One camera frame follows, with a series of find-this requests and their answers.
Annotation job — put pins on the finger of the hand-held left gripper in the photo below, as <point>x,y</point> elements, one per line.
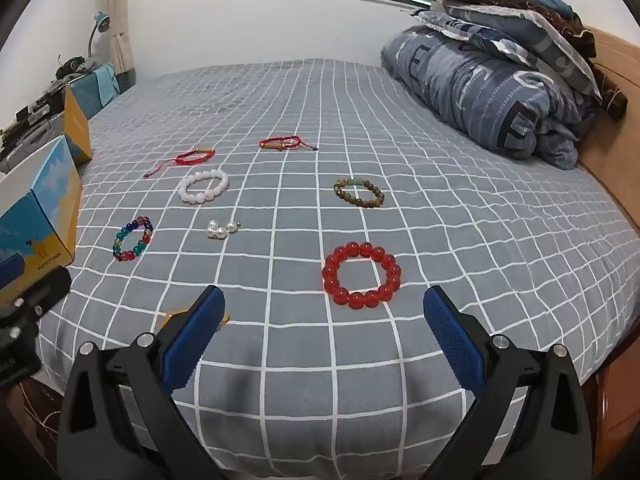
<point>35,295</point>
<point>15,355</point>

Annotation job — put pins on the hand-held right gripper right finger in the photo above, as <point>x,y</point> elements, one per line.
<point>450,332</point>

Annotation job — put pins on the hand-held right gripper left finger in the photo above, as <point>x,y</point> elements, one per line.
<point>197,330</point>

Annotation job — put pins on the pearl earrings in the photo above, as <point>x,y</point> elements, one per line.
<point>219,230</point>

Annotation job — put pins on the gold bangle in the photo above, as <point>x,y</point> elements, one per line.
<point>167,316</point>

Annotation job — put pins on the blue and yellow box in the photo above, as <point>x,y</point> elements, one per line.
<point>45,210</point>

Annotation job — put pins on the grey checked bed sheet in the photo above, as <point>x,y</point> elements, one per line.
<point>450,240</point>

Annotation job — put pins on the silver case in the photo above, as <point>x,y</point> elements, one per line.
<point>30,140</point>

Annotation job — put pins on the orange cardboard box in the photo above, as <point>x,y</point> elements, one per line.
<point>75,120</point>

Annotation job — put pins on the teal cloth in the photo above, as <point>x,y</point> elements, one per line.
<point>95,90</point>

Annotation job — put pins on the desk clutter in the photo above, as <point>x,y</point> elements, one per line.
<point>75,66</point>

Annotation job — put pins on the folded blue patterned quilt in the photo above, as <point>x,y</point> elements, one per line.
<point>475,90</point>

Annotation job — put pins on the blue desk lamp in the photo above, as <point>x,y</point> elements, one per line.
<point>101,21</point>

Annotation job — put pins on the stack of pillows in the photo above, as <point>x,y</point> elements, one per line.
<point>580,30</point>

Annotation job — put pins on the wooden bed frame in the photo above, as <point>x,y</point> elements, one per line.
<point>615,70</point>

